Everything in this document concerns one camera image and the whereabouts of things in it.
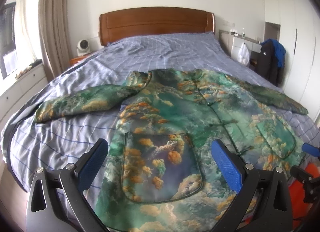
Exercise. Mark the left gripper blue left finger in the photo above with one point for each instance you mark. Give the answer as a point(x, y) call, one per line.
point(44, 211)

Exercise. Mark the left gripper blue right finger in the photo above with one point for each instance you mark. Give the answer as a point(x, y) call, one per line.
point(242, 178)

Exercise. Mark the green landscape print jacket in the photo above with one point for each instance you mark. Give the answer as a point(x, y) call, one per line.
point(160, 174)

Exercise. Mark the blue checked bed quilt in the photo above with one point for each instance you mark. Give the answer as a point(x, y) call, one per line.
point(28, 145)

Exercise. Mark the white drawer cabinet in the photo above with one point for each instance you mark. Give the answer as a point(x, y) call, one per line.
point(16, 92)

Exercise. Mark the black and blue jacket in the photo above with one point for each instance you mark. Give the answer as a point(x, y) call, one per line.
point(271, 61)

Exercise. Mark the wooden nightstand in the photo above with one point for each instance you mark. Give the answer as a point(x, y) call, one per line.
point(78, 59)

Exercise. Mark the white plastic bag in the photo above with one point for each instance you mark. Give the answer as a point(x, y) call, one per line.
point(243, 55)

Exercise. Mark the window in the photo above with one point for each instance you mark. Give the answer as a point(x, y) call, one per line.
point(20, 37)

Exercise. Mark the white round desk fan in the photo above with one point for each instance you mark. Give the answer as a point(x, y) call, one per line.
point(83, 47)

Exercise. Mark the grey white dresser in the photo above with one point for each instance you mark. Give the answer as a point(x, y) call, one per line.
point(231, 44)

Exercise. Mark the white wardrobe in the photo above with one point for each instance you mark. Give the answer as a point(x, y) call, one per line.
point(299, 34)

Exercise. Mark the beige curtain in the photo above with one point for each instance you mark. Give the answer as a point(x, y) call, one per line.
point(54, 37)

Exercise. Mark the brown wooden headboard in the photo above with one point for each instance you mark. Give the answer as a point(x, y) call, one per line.
point(119, 24)

